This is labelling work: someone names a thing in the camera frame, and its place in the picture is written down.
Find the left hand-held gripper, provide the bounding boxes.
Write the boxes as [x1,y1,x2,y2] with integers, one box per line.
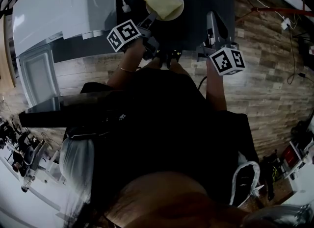
[106,12,160,61]

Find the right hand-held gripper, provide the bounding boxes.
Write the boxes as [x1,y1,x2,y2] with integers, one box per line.
[196,11,246,76]

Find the bread slice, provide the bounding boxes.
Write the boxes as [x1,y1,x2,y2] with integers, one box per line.
[143,0,184,20]

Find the white microwave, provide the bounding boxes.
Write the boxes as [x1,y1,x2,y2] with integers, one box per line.
[11,0,118,109]

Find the person's right forearm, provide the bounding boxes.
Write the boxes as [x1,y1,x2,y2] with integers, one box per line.
[205,59,227,112]

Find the person's left forearm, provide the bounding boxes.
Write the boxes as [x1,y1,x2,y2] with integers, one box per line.
[106,42,146,91]

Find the person's left leg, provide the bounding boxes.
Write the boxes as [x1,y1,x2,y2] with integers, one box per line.
[146,57,168,73]

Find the person's leg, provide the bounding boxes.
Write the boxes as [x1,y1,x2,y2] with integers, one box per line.
[146,57,168,73]
[168,60,188,75]

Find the person's right leg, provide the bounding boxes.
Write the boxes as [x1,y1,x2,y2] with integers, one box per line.
[168,60,188,75]

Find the wooden coat rack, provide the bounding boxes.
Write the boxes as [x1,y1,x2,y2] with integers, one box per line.
[251,6,314,18]

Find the person's black and white top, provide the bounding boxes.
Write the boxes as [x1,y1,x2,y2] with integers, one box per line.
[60,69,261,208]

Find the black mounted phone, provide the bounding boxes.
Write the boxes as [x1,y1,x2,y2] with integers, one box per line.
[19,93,130,128]

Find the red panel box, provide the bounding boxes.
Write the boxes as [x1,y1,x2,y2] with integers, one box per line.
[281,145,299,165]

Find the person's face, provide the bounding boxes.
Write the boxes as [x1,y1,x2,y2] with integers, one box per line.
[105,171,247,228]

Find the grey office chair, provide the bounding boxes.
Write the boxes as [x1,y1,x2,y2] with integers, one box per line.
[21,139,48,194]

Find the thin gold bracelet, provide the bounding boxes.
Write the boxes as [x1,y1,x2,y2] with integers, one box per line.
[117,65,137,73]

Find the grey head mount rim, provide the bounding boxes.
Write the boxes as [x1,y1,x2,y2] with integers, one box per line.
[242,203,313,228]

